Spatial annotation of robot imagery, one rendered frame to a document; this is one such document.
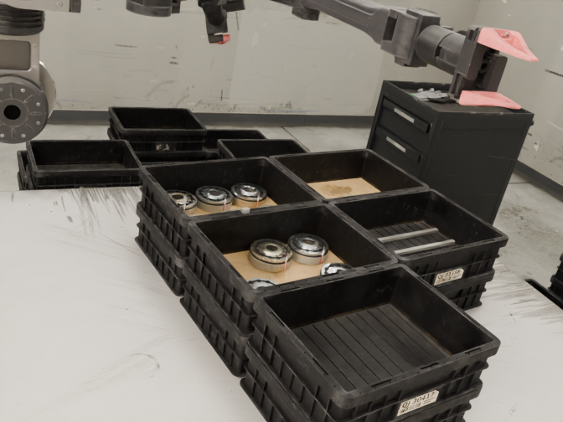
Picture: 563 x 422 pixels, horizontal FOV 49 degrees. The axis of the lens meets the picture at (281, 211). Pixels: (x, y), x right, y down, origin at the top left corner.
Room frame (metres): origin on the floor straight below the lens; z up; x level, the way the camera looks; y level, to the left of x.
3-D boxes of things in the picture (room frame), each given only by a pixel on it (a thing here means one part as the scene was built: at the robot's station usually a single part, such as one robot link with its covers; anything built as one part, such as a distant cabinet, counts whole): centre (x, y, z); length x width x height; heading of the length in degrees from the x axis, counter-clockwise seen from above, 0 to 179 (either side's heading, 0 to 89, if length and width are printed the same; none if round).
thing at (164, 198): (1.47, 0.14, 0.92); 0.40 x 0.30 x 0.02; 128
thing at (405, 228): (1.48, -0.36, 0.87); 0.40 x 0.30 x 0.11; 128
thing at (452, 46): (0.93, -0.22, 1.45); 0.07 x 0.07 x 0.10; 31
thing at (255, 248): (1.30, 0.01, 0.86); 0.10 x 0.10 x 0.01
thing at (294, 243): (1.36, -0.08, 0.86); 0.10 x 0.10 x 0.01
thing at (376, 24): (1.21, -0.06, 1.45); 0.43 x 0.06 x 0.11; 30
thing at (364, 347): (1.00, -0.22, 0.87); 0.40 x 0.30 x 0.11; 128
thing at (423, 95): (3.05, -0.60, 0.88); 0.25 x 0.19 x 0.03; 121
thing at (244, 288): (1.24, -0.04, 0.92); 0.40 x 0.30 x 0.02; 128
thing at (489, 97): (0.87, -0.26, 1.43); 0.09 x 0.07 x 0.07; 31
